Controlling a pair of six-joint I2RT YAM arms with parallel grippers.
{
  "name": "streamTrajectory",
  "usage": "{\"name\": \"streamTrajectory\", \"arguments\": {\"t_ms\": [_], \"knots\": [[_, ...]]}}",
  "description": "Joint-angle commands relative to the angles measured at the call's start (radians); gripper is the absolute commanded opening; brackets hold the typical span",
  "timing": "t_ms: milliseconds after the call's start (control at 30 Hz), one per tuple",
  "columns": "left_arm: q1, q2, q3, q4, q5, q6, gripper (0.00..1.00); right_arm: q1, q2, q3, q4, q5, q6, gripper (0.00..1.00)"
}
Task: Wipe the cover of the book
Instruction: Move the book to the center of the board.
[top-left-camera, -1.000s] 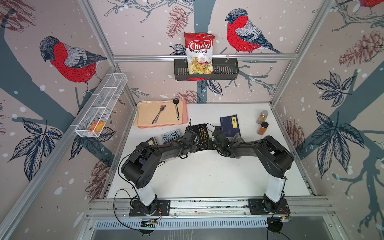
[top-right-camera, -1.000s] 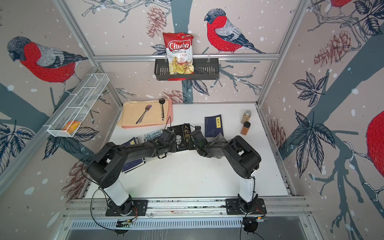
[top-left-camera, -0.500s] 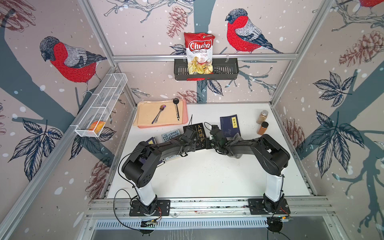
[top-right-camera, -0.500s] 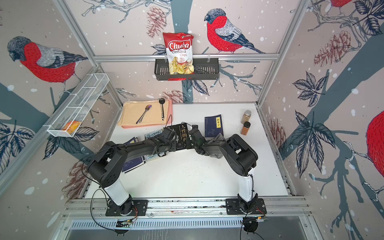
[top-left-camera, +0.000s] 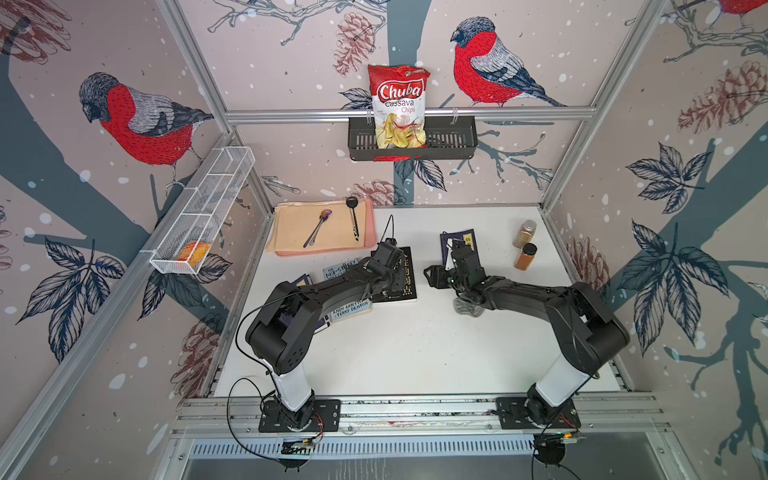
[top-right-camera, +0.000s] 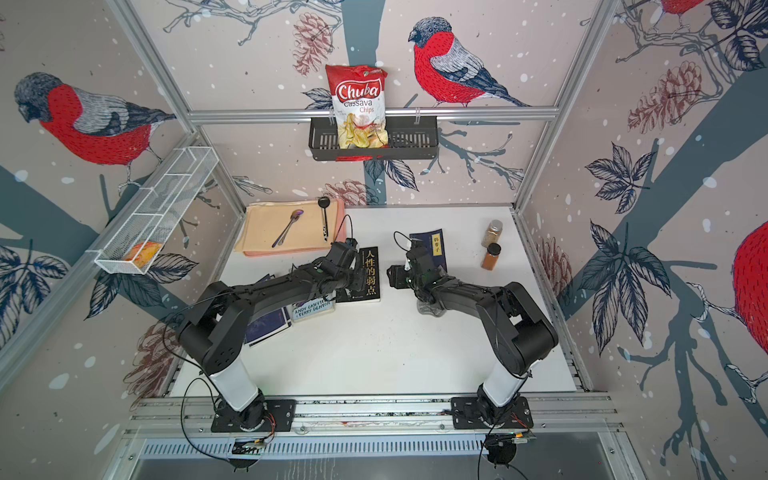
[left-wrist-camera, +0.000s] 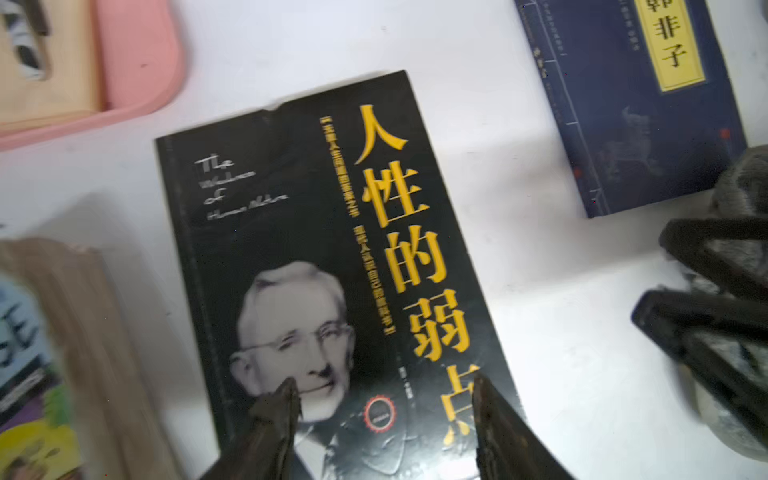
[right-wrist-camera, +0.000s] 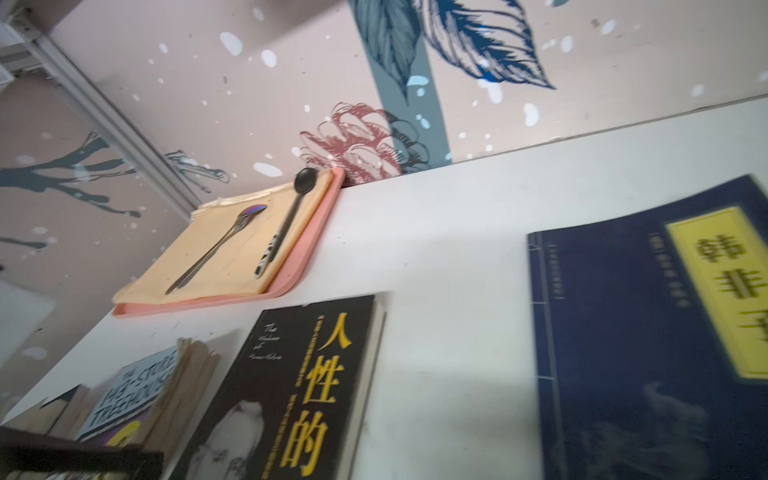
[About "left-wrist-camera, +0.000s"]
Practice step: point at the Treehouse colourful paperback book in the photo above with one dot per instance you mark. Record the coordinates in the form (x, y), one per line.
(74, 404)

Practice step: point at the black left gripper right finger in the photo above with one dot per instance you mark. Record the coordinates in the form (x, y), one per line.
(507, 447)

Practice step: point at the black portrait cover book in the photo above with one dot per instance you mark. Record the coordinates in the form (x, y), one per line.
(317, 242)

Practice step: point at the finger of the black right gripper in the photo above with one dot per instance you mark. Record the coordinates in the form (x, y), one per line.
(730, 253)
(719, 340)

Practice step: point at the beige placemat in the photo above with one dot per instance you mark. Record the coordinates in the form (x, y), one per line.
(73, 89)

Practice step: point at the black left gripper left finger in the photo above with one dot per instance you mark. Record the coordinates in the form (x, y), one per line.
(264, 450)

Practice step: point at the black ladle spoon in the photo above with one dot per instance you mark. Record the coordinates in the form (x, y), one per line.
(25, 24)

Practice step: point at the blue book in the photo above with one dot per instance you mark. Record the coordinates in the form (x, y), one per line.
(641, 96)

